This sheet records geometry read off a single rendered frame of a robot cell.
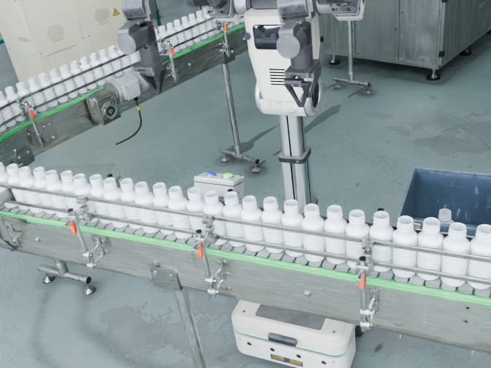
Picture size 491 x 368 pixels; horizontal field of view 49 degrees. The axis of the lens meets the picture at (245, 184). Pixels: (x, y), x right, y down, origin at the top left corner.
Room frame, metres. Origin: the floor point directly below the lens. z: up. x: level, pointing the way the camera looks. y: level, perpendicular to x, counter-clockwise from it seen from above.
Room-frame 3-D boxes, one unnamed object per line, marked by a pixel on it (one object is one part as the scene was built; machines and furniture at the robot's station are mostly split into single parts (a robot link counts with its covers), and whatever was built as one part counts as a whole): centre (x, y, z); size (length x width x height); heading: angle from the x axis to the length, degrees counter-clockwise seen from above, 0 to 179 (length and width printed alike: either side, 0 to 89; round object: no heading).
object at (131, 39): (1.49, 0.23, 1.61); 0.12 x 0.09 x 0.12; 154
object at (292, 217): (1.19, -0.11, 1.08); 0.06 x 0.06 x 0.17
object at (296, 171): (1.87, -0.21, 0.74); 0.11 x 0.11 x 0.40; 62
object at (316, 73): (1.32, -0.20, 1.44); 0.07 x 0.07 x 0.09; 61
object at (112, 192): (1.46, 0.41, 1.08); 0.06 x 0.06 x 0.17
